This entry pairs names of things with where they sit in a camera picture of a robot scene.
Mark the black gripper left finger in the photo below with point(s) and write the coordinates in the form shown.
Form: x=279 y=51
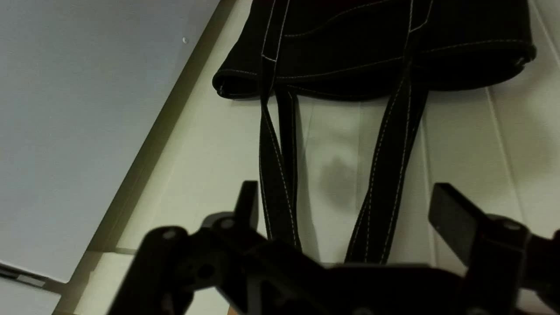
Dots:
x=246 y=213

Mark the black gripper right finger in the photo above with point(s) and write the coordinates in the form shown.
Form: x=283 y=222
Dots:
x=456 y=217

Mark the black tote bag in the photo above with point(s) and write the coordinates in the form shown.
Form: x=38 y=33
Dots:
x=354 y=51

